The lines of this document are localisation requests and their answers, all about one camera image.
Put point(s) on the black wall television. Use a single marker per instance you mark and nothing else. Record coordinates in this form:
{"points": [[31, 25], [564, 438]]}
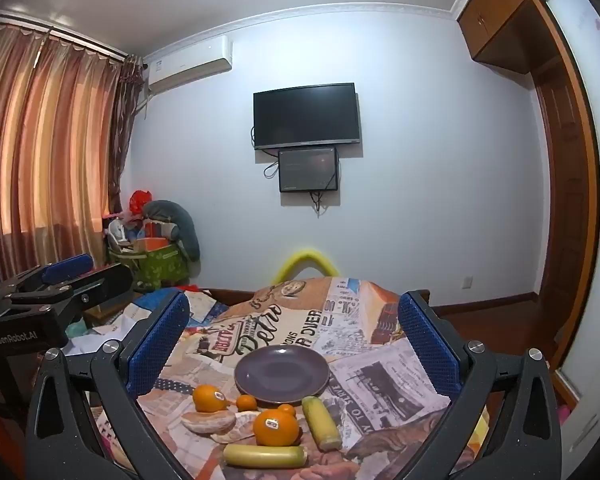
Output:
{"points": [[307, 115]]}

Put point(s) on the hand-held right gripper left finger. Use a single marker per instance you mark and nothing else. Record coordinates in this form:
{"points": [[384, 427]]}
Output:
{"points": [[160, 340]]}

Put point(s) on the dark patterned curtain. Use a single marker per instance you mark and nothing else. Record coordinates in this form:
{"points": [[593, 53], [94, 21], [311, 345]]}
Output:
{"points": [[122, 125]]}

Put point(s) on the white wall outlet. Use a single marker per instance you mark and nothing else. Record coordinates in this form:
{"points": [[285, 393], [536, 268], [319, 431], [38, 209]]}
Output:
{"points": [[467, 282]]}

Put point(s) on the wooden overhead cabinet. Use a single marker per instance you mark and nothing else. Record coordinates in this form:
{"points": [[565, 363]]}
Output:
{"points": [[500, 15]]}

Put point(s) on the white curtain rail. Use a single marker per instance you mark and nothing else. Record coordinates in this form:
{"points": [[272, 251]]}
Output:
{"points": [[65, 37]]}

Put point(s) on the orange striped curtain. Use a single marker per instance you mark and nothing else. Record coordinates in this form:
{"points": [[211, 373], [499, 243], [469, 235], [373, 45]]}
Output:
{"points": [[45, 135]]}

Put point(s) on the white air conditioner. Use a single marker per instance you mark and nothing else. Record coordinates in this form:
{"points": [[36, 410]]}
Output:
{"points": [[190, 67]]}

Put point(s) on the small tangerine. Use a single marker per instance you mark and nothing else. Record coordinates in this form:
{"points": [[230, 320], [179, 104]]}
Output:
{"points": [[246, 402], [287, 409]]}

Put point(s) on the large orange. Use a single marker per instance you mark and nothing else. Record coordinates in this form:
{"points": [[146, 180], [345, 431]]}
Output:
{"points": [[275, 427]]}

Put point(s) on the wooden door frame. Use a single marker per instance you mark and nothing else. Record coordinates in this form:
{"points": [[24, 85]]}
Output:
{"points": [[565, 160]]}

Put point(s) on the dark purple plate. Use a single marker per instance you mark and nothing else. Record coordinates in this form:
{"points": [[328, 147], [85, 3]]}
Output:
{"points": [[281, 374]]}

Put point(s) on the peeled citrus segment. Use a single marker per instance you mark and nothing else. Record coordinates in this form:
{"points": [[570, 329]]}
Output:
{"points": [[242, 422]]}

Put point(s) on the white plastic toy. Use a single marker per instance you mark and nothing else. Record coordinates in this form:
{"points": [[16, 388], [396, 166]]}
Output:
{"points": [[117, 232]]}

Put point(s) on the large peeled citrus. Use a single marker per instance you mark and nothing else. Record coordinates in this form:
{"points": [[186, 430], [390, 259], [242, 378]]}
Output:
{"points": [[207, 421]]}

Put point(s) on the yellow-green banana piece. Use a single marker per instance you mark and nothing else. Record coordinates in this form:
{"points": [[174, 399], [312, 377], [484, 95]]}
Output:
{"points": [[265, 456], [321, 422]]}

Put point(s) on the newspaper print tablecloth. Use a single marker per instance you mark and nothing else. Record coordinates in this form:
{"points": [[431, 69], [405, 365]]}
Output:
{"points": [[360, 340]]}

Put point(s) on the red plastic bag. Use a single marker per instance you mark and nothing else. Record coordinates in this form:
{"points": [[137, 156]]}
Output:
{"points": [[140, 201]]}

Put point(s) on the small black wall monitor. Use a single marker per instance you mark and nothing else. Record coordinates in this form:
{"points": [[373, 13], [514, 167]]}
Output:
{"points": [[308, 170]]}

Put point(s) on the green storage box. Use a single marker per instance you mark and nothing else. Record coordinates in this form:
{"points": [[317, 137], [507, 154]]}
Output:
{"points": [[160, 267]]}

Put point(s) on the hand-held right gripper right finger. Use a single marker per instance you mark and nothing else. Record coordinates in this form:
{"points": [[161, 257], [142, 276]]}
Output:
{"points": [[425, 345]]}

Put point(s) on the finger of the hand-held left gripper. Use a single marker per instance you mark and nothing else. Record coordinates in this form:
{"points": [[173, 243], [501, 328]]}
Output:
{"points": [[105, 280], [67, 266]]}

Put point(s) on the grey plush toy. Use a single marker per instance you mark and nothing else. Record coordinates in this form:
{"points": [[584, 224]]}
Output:
{"points": [[180, 220]]}

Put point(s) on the medium orange with sticker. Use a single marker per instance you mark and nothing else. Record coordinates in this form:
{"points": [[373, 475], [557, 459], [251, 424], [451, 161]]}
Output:
{"points": [[206, 398]]}

